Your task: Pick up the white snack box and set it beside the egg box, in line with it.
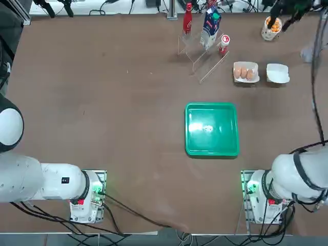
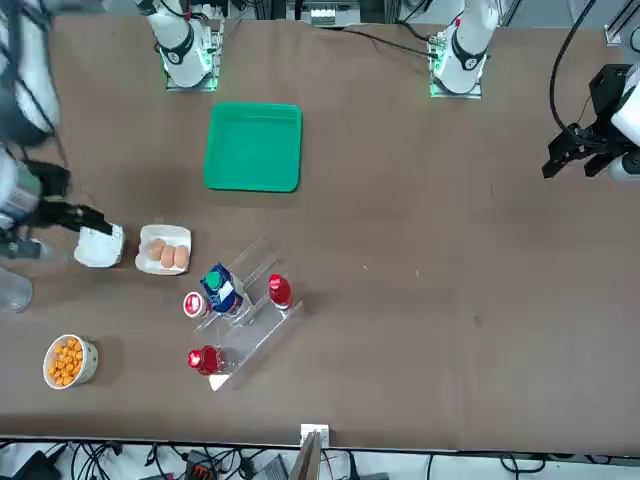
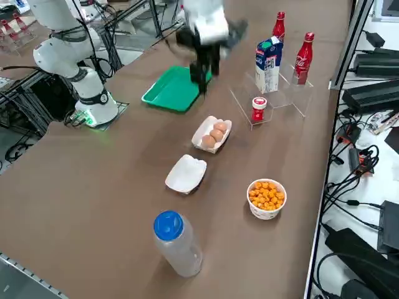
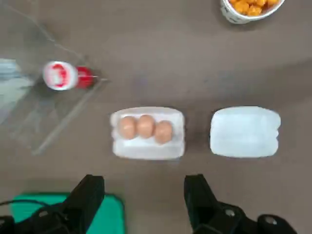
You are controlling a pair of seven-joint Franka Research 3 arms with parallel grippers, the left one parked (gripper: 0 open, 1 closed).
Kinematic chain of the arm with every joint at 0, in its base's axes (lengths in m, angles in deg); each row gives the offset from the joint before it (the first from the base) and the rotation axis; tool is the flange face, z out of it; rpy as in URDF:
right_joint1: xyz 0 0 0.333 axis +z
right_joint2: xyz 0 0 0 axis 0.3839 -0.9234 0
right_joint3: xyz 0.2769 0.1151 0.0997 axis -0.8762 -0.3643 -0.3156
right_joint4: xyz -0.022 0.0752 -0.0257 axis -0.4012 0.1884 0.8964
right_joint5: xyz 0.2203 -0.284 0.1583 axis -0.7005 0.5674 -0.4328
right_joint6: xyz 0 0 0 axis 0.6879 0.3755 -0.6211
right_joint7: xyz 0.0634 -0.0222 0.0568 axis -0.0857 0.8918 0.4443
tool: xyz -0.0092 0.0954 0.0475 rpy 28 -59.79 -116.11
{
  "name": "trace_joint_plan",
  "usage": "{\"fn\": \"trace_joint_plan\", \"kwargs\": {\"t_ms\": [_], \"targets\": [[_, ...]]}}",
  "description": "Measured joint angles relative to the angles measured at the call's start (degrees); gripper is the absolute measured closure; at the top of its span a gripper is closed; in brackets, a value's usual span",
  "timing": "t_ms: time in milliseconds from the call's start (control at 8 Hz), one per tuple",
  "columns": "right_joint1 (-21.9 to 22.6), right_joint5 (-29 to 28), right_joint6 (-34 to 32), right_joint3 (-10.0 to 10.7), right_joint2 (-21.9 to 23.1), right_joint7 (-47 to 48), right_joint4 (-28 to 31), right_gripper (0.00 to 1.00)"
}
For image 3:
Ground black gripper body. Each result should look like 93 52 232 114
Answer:
193 42 221 69

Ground white paper snack box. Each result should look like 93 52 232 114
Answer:
165 154 208 195

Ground white paper egg box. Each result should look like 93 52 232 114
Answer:
191 115 233 154

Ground orange snack balls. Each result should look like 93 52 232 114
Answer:
249 181 286 211

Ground white paper snack cup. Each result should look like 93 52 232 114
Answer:
246 178 287 221

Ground black flat box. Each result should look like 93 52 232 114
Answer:
376 200 399 254

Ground green plastic tray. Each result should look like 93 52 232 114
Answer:
140 65 213 114

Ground blue white milk carton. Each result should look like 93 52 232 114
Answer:
255 36 284 95

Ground red jar with white lid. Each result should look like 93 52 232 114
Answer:
251 97 268 122

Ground clear acrylic stepped shelf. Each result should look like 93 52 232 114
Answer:
229 36 315 131

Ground red cola bottle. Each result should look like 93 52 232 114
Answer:
292 32 315 86
271 11 286 43

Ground black orange electronic device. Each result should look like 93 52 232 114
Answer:
348 147 375 177
335 123 362 145

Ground long black power brick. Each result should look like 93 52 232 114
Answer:
342 79 399 115
353 48 399 78

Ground small black power adapter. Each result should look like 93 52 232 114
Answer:
363 31 386 48

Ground clear bottle with blue lid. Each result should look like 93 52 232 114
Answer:
153 211 203 278

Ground printed paper card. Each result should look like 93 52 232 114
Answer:
367 110 399 135

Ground clear rack with red bottles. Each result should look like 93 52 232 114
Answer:
0 12 37 54

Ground large black power brick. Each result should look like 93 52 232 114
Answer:
324 228 399 299

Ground grey aluminium frame post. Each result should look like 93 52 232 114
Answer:
329 0 375 91

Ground black cable with inline block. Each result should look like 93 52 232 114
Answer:
322 183 386 233

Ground grey aluminium table rail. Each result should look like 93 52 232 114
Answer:
0 251 70 299

